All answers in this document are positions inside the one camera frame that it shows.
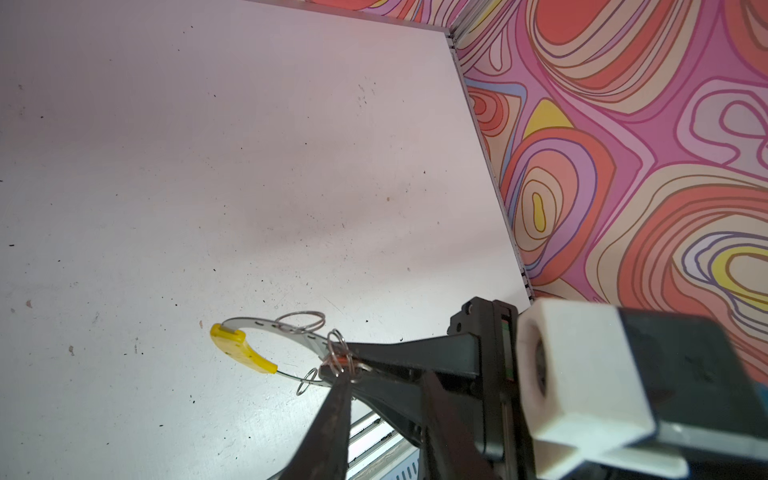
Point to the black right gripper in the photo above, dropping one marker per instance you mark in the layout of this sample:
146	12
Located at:
482	346

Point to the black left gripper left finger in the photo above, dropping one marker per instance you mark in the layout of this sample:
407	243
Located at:
323	452

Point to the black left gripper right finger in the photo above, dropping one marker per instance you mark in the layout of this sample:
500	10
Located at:
447	448

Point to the grey keyring with yellow grip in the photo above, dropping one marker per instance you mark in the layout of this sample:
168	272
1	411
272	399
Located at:
251	341

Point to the key with red tag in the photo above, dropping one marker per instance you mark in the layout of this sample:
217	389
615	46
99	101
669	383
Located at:
340	362

